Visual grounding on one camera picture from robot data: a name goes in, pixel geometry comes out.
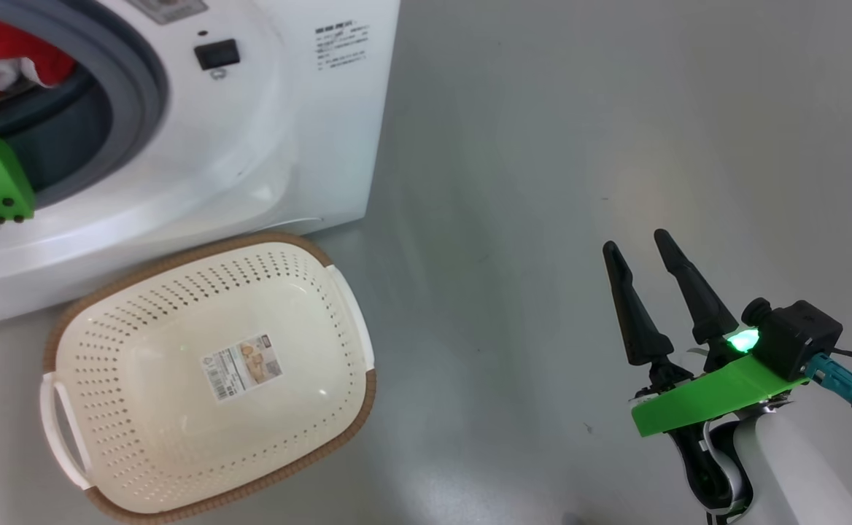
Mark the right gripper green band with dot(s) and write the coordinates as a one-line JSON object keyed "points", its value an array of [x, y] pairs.
{"points": [[710, 401]]}

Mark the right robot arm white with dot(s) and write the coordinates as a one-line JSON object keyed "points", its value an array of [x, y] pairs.
{"points": [[798, 474]]}

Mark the black door latch socket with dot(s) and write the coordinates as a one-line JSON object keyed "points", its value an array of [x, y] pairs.
{"points": [[217, 55]]}

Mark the white front-load washing machine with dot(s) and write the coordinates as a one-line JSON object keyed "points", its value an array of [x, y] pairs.
{"points": [[251, 146]]}

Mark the basket product label sticker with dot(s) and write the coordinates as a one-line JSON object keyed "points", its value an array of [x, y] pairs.
{"points": [[242, 367]]}

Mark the cream perforated laundry basket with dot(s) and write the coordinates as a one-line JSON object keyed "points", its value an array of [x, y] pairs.
{"points": [[178, 437]]}

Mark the grey warning sticker on washer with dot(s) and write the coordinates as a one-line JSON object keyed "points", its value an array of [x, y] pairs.
{"points": [[167, 9]]}

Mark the printed text label on washer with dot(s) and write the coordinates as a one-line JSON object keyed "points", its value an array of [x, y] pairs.
{"points": [[342, 45]]}

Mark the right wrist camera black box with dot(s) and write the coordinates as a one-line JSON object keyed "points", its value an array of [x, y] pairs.
{"points": [[798, 335]]}

